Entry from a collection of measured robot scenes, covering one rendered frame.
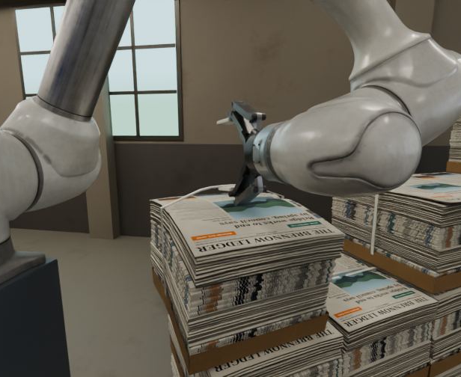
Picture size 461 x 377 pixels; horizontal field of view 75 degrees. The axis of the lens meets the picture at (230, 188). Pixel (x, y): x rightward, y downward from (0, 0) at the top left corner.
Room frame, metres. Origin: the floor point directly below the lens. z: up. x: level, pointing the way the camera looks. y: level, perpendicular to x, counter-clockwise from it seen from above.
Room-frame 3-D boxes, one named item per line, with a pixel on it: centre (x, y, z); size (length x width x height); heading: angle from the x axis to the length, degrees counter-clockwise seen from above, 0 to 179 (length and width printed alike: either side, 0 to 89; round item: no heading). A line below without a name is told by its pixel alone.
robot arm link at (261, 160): (0.44, -0.08, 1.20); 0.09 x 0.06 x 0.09; 113
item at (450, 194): (0.89, -0.56, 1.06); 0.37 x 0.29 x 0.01; 22
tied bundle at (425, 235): (0.90, -0.56, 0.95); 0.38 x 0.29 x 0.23; 22
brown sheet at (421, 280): (0.90, -0.56, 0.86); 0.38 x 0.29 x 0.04; 22
